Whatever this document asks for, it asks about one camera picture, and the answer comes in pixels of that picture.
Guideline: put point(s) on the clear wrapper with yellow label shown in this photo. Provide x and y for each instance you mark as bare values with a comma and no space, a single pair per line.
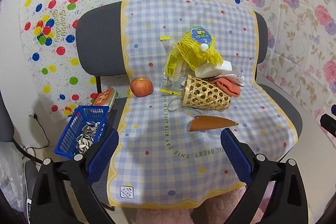
172,64

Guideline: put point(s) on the orange book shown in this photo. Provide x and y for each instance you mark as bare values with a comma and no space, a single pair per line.
103,96

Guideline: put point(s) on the blue plaid mat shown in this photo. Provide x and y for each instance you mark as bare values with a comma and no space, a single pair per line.
157,161

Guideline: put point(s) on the orange knitted cloth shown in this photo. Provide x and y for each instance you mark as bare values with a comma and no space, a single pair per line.
228,87

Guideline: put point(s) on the pink fluffy cloth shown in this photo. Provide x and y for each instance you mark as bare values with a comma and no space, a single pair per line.
170,216

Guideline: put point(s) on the red apple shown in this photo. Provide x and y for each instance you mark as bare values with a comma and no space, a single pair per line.
141,87

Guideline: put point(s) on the yellow foam fruit net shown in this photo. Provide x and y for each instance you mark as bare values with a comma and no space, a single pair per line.
189,50

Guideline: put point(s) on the woven bamboo basket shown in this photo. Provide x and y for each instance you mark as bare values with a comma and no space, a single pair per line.
202,94

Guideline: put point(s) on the blue plastic basket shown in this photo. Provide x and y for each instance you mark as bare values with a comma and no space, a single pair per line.
67,132

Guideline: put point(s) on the clear plastic bag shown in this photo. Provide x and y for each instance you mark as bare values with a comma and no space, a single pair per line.
10,174

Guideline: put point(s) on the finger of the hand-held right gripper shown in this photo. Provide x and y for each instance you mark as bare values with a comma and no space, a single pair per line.
328,123

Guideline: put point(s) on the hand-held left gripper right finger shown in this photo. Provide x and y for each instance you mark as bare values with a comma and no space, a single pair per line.
236,158

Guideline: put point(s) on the floral print wall sheet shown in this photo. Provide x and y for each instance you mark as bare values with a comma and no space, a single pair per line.
288,29

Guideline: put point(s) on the pile of sunflower seed shells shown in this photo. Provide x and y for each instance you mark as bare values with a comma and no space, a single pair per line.
88,134

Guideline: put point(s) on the grey office chair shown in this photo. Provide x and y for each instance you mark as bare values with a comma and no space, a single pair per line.
99,37

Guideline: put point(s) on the white foam block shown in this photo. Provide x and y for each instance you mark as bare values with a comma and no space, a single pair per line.
210,70

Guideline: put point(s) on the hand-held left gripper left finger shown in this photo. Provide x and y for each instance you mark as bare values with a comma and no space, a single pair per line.
103,153

